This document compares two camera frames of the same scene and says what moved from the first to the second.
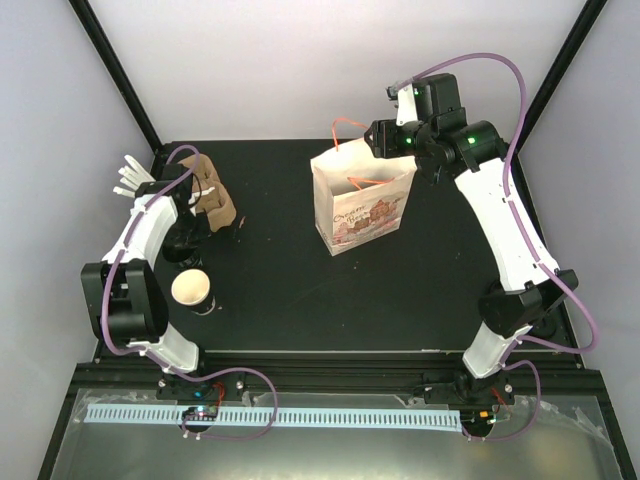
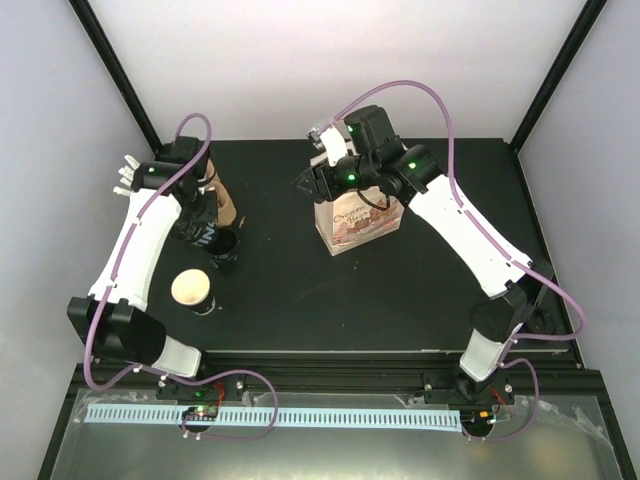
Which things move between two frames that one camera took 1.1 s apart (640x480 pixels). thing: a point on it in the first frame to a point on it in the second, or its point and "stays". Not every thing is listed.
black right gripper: x=385 y=146 to x=322 y=180
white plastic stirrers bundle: x=132 y=179 stays
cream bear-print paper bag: x=358 y=197 stays
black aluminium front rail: x=337 y=373 stays
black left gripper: x=175 y=243 to x=210 y=215
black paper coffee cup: x=192 y=288 stays
